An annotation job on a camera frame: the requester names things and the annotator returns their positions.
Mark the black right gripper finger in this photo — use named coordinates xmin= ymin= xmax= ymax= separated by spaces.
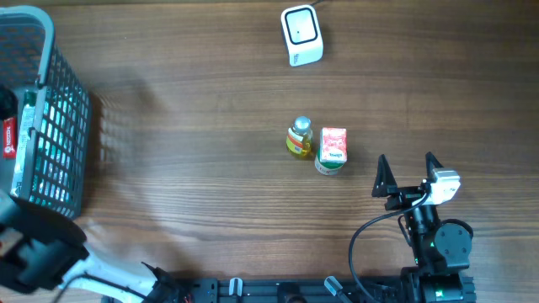
xmin=425 ymin=151 xmax=443 ymax=178
xmin=371 ymin=154 xmax=398 ymax=198

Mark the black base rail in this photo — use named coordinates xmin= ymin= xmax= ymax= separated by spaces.
xmin=100 ymin=275 xmax=478 ymax=303

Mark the grey plastic mesh basket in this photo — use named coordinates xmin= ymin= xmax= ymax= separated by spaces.
xmin=1 ymin=6 xmax=93 ymax=220

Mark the green lid white jar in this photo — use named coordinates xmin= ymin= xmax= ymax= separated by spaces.
xmin=314 ymin=150 xmax=344 ymax=176

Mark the yellow oil bottle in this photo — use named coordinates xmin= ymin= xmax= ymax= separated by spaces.
xmin=286 ymin=116 xmax=313 ymax=157

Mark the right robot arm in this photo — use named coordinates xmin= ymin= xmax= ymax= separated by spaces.
xmin=371 ymin=152 xmax=477 ymax=302

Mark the white barcode scanner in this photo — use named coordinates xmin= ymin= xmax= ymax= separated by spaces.
xmin=280 ymin=4 xmax=323 ymax=67

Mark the red white tube package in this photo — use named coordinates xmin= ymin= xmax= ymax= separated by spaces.
xmin=3 ymin=117 xmax=17 ymax=159

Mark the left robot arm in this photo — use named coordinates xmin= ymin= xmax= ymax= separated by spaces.
xmin=1 ymin=160 xmax=187 ymax=302

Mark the green 3M gloves package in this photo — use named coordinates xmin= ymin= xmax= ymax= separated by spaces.
xmin=9 ymin=90 xmax=91 ymax=215

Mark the red white juice carton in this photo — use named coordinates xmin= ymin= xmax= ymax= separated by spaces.
xmin=318 ymin=127 xmax=347 ymax=163

